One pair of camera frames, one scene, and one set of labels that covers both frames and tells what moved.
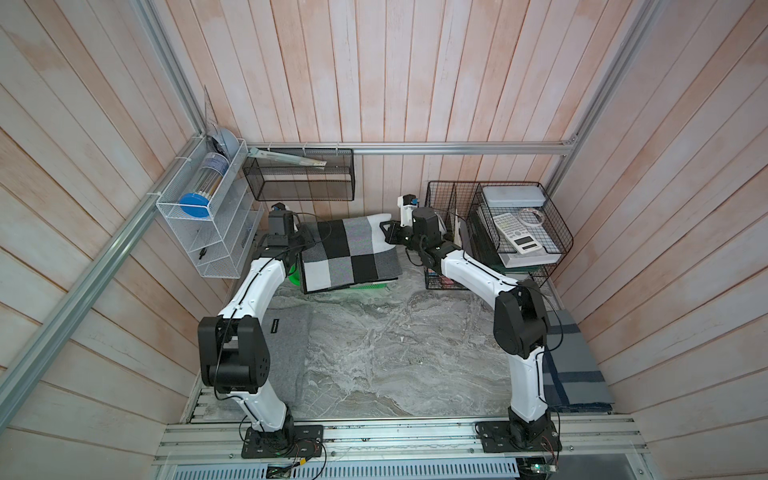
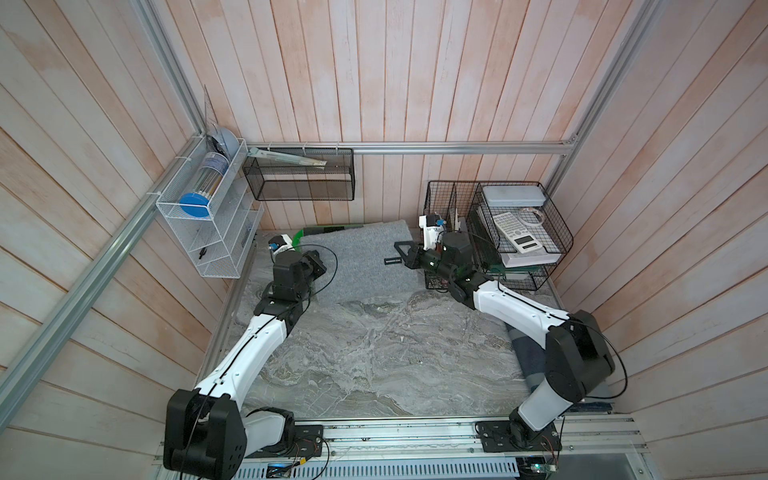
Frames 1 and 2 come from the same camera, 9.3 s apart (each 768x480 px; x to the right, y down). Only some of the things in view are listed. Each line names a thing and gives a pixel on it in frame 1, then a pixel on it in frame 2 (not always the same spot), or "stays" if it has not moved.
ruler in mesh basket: [256, 153] stays
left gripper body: [300, 239] to [311, 269]
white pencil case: [514, 196] stays
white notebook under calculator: [539, 257] stays
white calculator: [521, 238] stays
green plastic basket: [295, 278] to [298, 239]
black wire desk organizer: [516, 228] stays
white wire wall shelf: [211, 207] stays
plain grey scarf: [286, 331] to [354, 261]
